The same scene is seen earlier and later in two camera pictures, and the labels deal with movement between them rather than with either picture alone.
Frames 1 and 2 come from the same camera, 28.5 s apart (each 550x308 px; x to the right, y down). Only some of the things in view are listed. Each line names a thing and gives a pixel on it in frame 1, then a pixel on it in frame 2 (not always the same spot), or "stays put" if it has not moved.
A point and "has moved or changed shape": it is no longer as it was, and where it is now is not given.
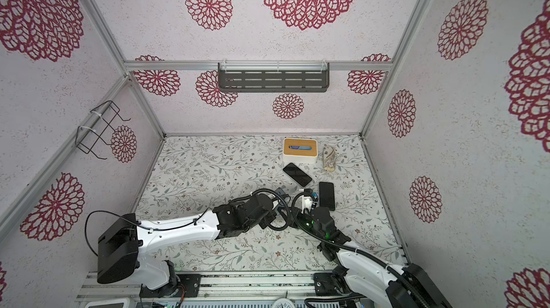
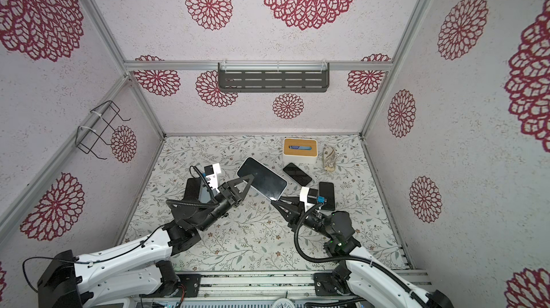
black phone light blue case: (297, 175) stays put
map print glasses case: (329, 159) stays put
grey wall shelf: (273, 77) stays put
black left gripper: (272, 216) to (225, 190)
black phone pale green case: (283, 201) has moved or changed shape
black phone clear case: (326, 195) stays put
